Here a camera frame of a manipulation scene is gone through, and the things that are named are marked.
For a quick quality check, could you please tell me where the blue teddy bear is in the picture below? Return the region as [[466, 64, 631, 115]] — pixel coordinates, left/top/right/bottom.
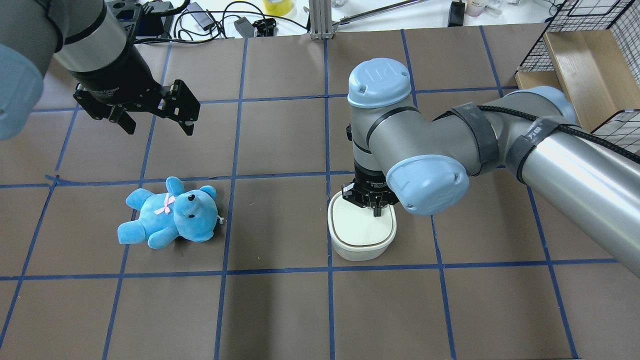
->
[[117, 177, 224, 249]]

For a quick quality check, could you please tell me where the long metal rod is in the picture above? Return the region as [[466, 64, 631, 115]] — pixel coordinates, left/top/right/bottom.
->
[[332, 0, 426, 30]]

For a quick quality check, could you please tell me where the aluminium frame post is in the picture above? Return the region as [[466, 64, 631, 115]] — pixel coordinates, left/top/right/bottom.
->
[[308, 0, 335, 40]]

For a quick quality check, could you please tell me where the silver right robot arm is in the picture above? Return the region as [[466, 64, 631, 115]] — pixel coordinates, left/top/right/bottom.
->
[[342, 58, 640, 275]]

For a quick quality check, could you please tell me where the white trash can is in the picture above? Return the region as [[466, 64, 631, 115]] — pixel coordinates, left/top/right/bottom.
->
[[327, 192, 398, 262]]

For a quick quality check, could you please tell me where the yellow tape roll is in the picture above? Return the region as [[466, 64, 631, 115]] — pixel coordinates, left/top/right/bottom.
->
[[263, 0, 294, 17]]

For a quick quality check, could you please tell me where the black power adapter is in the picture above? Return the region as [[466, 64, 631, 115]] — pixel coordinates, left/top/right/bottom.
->
[[186, 2, 215, 31]]

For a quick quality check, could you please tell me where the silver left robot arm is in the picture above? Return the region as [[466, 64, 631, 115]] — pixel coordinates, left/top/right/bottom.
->
[[0, 0, 201, 141]]

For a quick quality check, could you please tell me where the white wire grid box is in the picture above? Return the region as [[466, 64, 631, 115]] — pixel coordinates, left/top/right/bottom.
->
[[514, 0, 639, 154]]

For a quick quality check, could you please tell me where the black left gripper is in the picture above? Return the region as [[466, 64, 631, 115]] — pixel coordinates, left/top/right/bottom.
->
[[73, 79, 201, 136]]

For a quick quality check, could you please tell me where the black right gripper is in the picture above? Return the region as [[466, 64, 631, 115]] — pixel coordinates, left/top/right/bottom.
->
[[342, 172, 399, 218]]

